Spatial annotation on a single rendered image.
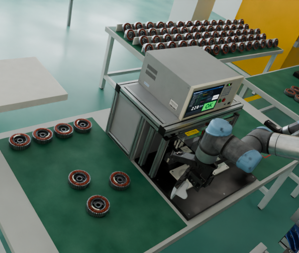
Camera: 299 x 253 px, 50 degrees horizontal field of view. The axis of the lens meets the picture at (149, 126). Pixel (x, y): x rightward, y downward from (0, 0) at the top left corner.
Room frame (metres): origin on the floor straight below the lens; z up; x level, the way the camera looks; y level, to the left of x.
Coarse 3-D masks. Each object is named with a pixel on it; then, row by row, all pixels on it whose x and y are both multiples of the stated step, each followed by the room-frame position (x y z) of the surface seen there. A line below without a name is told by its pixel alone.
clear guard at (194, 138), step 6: (198, 126) 1.49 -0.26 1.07; (204, 126) 1.51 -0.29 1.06; (180, 132) 1.38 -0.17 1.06; (204, 132) 1.46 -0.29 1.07; (180, 138) 1.33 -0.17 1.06; (186, 138) 1.35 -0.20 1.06; (192, 138) 1.37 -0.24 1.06; (198, 138) 1.38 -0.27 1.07; (186, 144) 1.30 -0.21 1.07; (192, 144) 1.32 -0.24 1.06; (198, 144) 1.33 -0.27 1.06; (192, 150) 1.27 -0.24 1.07; (222, 156) 1.33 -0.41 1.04; (228, 162) 1.34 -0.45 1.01
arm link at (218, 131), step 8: (216, 120) 0.88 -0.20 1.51; (224, 120) 0.90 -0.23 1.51; (208, 128) 0.87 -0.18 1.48; (216, 128) 0.85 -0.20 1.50; (224, 128) 0.86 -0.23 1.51; (232, 128) 0.88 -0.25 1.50; (208, 136) 0.85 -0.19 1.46; (216, 136) 0.84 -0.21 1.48; (224, 136) 0.84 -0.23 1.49; (200, 144) 0.87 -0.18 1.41; (208, 144) 0.85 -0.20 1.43; (216, 144) 0.84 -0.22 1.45; (208, 152) 0.84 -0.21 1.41; (216, 152) 0.85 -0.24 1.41
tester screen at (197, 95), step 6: (204, 90) 1.49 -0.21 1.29; (210, 90) 1.53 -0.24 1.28; (216, 90) 1.57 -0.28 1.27; (192, 96) 1.43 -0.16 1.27; (198, 96) 1.47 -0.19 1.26; (204, 96) 1.50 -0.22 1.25; (210, 96) 1.55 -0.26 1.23; (192, 102) 1.44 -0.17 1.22; (198, 102) 1.48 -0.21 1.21; (204, 102) 1.52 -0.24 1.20; (198, 108) 1.50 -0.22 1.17; (210, 108) 1.59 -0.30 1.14
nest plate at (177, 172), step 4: (184, 164) 1.48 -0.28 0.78; (176, 168) 1.42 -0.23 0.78; (180, 168) 1.43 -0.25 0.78; (184, 168) 1.44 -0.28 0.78; (172, 172) 1.38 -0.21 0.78; (176, 172) 1.39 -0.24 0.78; (180, 172) 1.40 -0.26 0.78; (176, 176) 1.36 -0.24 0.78; (180, 176) 1.37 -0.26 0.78; (188, 188) 1.30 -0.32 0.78
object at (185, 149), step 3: (174, 141) 1.51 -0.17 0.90; (177, 141) 1.52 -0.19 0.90; (168, 144) 1.48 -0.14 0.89; (171, 144) 1.48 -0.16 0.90; (171, 147) 1.46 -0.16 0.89; (174, 147) 1.46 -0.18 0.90; (177, 147) 1.47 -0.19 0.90; (180, 147) 1.45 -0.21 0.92; (183, 147) 1.46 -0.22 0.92; (186, 147) 1.47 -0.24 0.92; (174, 150) 1.45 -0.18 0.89; (177, 150) 1.44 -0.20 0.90; (180, 150) 1.43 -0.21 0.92; (183, 150) 1.43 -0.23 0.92; (186, 150) 1.44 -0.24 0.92; (189, 150) 1.45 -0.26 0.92; (171, 153) 1.46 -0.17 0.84; (192, 153) 1.44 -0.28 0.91
